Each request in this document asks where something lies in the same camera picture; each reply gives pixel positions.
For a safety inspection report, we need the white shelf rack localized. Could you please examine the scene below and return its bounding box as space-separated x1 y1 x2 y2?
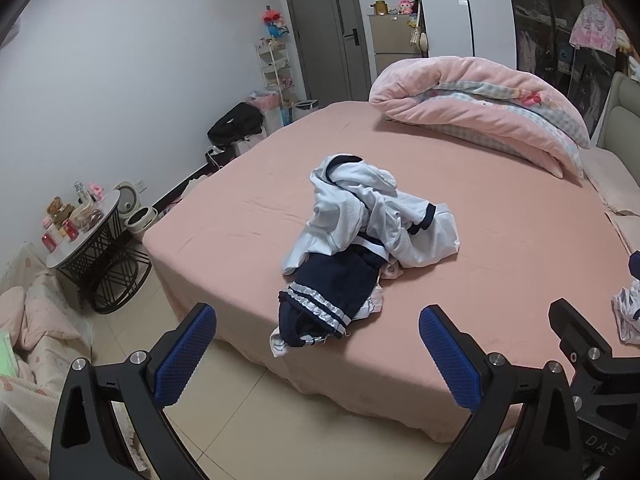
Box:
256 40 295 107

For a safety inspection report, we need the grey door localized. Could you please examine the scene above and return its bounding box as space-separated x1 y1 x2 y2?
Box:
281 0 373 103

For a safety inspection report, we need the brown bear toy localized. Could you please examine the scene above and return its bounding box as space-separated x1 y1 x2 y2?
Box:
46 196 76 223

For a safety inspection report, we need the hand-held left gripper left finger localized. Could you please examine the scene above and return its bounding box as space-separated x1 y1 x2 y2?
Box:
49 302 218 480

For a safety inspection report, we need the green cushion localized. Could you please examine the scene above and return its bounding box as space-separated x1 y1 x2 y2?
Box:
0 329 21 377

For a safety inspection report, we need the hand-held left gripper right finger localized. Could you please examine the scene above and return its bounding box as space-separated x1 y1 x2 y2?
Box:
419 305 583 480

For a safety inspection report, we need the cream hanging bag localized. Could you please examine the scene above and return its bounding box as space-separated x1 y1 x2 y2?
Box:
409 22 431 60

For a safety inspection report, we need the black backpack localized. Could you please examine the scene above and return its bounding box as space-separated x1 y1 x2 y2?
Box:
207 102 266 145

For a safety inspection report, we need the white rice cooker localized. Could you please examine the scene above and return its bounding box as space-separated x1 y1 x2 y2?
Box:
115 181 140 218

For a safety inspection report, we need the navy pleated skirt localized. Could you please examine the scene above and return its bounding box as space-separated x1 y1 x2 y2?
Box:
270 242 391 359

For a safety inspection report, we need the pink bed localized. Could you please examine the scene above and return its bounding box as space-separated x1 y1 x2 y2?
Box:
142 100 640 443

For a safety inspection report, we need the pink bag pile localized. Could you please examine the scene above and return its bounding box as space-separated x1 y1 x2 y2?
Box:
247 91 283 113

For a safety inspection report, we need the white wardrobe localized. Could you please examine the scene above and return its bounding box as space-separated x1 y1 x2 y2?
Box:
414 0 518 68

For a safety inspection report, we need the beige drawer cabinet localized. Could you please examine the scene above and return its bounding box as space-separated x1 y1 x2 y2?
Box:
369 12 425 86

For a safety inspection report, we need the dark glass cabinet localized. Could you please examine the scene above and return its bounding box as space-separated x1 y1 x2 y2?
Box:
501 0 623 143

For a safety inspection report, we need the clear snack bag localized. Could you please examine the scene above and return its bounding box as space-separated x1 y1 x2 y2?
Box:
70 202 105 233

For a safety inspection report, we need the folded pink quilt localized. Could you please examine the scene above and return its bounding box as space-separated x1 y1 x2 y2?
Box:
369 56 592 181

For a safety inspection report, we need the white shirt with navy trim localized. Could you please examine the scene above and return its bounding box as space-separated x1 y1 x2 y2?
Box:
281 155 461 276

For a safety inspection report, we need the white paper bag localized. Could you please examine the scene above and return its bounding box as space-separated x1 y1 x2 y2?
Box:
292 100 321 123

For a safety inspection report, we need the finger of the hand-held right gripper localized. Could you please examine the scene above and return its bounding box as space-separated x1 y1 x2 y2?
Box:
548 299 616 361

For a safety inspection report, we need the red-hat plush doll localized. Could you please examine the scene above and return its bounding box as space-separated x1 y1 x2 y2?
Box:
262 6 292 40

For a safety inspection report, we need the small white navy-striped garment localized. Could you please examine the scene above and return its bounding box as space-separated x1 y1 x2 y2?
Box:
612 285 640 346

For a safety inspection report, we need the round side table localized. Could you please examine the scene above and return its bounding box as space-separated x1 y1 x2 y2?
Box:
46 187 153 315

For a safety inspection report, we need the white floor appliance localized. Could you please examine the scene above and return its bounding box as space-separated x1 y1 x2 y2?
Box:
124 205 160 241

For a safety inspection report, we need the pink printed pajama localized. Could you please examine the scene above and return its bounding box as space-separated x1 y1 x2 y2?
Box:
350 257 403 321

